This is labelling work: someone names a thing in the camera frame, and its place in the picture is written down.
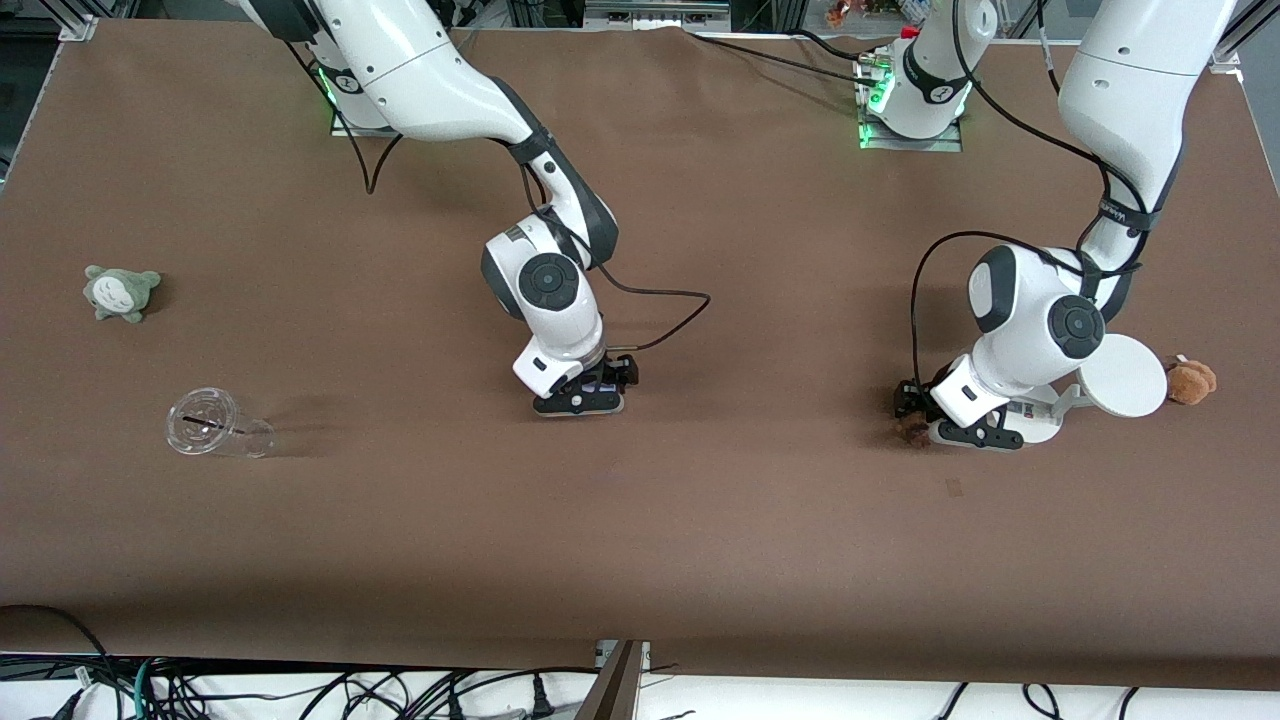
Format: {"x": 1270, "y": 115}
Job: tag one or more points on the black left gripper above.
{"x": 909, "y": 397}

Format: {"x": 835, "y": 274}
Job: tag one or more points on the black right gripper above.
{"x": 618, "y": 372}

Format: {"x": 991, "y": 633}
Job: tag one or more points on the lavender small box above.
{"x": 600, "y": 386}

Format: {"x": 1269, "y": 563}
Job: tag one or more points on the brown lion statue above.
{"x": 915, "y": 432}

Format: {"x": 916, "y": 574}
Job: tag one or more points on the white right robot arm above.
{"x": 545, "y": 290}

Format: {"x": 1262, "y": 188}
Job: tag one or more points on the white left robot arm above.
{"x": 1040, "y": 320}

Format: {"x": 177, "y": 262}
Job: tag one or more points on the white round-head desk lamp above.
{"x": 1130, "y": 385}

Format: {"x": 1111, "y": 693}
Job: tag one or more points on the silver metal box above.
{"x": 655, "y": 15}

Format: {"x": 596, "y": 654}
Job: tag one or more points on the small orange toy figure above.
{"x": 837, "y": 12}

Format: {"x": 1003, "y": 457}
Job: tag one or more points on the clear plastic cup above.
{"x": 203, "y": 422}

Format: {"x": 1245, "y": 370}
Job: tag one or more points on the grey plush toy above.
{"x": 118, "y": 295}

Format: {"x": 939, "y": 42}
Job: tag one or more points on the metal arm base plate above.
{"x": 350, "y": 132}
{"x": 910, "y": 145}

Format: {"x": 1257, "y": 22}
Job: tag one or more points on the metal frame post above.
{"x": 615, "y": 690}

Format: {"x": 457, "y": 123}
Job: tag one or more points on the aluminium frame corner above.
{"x": 1225, "y": 50}

